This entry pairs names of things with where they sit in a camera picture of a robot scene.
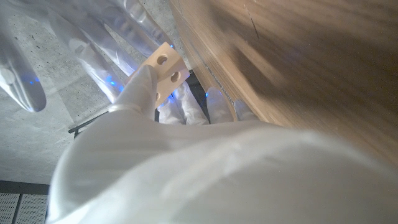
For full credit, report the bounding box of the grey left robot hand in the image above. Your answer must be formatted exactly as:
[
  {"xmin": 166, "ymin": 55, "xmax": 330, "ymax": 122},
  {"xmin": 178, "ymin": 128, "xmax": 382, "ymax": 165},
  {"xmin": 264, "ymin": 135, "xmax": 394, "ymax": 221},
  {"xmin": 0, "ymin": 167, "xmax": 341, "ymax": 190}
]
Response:
[{"xmin": 46, "ymin": 64, "xmax": 398, "ymax": 224}]

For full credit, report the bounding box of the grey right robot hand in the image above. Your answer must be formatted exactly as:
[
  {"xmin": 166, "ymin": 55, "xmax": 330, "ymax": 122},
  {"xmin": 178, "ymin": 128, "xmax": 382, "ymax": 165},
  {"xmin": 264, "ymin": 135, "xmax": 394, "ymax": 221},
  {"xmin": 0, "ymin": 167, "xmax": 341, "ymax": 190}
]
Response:
[{"xmin": 0, "ymin": 0, "xmax": 175, "ymax": 113}]

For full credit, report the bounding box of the small wooden block with holes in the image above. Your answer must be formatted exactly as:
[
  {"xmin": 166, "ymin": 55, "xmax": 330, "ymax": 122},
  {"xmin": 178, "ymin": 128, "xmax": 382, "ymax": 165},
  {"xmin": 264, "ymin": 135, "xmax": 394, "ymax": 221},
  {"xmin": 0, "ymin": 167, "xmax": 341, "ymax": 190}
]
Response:
[{"xmin": 126, "ymin": 42, "xmax": 190, "ymax": 108}]

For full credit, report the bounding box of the black backdrop stand pole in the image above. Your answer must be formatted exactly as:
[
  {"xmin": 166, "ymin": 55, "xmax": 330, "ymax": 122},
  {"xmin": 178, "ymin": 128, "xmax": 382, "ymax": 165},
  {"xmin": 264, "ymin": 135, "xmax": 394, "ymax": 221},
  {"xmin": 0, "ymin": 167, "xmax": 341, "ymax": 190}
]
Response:
[{"xmin": 68, "ymin": 111, "xmax": 109, "ymax": 138}]

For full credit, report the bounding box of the black backdrop curtain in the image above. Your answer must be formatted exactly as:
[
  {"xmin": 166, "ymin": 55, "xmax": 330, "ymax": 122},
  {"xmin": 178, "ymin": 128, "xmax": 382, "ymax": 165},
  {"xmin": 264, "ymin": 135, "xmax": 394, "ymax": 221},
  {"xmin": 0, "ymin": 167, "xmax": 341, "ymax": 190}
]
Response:
[{"xmin": 154, "ymin": 70, "xmax": 212, "ymax": 124}]

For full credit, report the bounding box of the grey tape outline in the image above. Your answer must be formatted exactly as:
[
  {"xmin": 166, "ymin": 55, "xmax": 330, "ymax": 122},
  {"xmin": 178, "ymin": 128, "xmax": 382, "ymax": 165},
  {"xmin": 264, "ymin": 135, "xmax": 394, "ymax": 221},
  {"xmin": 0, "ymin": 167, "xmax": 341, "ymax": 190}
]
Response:
[{"xmin": 203, "ymin": 63, "xmax": 234, "ymax": 105}]

